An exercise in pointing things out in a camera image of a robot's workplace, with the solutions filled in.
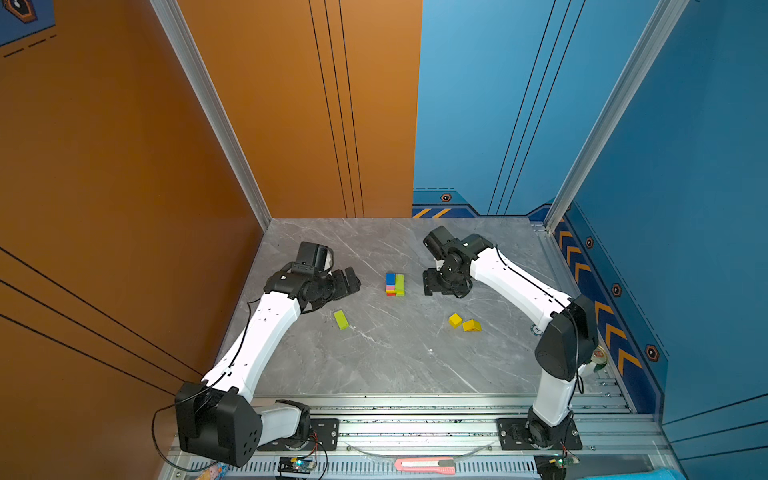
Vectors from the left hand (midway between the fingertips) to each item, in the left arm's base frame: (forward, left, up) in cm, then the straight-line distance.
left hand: (349, 284), depth 81 cm
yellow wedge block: (-4, -37, -17) cm, 40 cm away
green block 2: (-2, +4, -18) cm, 19 cm away
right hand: (+1, -23, -4) cm, 24 cm away
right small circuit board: (-37, -53, -17) cm, 67 cm away
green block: (+9, -14, -13) cm, 22 cm away
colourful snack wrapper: (-40, +28, -17) cm, 52 cm away
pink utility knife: (-39, -21, -18) cm, 47 cm away
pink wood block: (+8, -11, -14) cm, 19 cm away
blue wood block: (+12, -11, -14) cm, 21 cm away
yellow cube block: (-2, -31, -16) cm, 35 cm away
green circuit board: (-39, +11, -20) cm, 45 cm away
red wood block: (+8, -11, -17) cm, 22 cm away
